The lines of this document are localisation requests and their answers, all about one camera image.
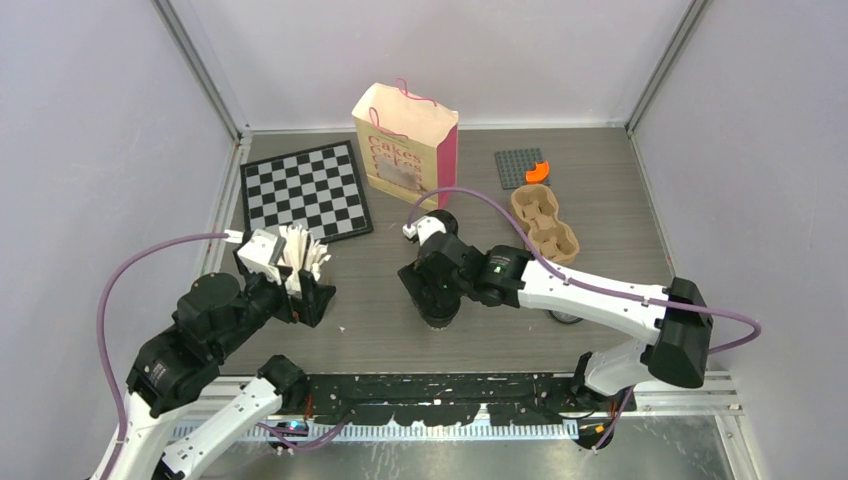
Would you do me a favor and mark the grey lego baseplate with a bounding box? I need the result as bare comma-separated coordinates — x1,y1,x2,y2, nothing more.
494,148,544,190

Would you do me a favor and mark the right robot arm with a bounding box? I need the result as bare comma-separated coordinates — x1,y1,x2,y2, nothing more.
398,230,713,411

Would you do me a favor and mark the black paper coffee cup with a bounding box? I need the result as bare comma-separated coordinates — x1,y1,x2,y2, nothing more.
428,209,459,235

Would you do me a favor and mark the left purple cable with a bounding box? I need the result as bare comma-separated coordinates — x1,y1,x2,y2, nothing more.
95,230,346,480

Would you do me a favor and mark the orange plastic piece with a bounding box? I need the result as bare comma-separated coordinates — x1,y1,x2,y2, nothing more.
525,161,550,185

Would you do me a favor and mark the brown cardboard cup carrier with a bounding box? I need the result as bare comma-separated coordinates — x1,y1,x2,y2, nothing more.
510,184,580,266

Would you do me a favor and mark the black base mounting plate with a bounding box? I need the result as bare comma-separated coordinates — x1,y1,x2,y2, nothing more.
281,373,626,427

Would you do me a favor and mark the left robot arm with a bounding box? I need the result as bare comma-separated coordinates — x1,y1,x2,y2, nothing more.
93,271,337,479

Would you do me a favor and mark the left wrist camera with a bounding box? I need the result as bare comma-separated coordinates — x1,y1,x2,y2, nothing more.
236,229,285,285

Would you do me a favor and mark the black white chessboard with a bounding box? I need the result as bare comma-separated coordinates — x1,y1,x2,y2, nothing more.
240,141,373,243

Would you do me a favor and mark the paper cakes gift bag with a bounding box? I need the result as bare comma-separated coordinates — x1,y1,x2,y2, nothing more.
352,78,459,203

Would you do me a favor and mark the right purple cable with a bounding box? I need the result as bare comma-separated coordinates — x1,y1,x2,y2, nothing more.
405,187,763,455

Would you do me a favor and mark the purple cable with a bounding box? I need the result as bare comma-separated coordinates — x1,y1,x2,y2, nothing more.
95,230,346,480
405,187,763,455

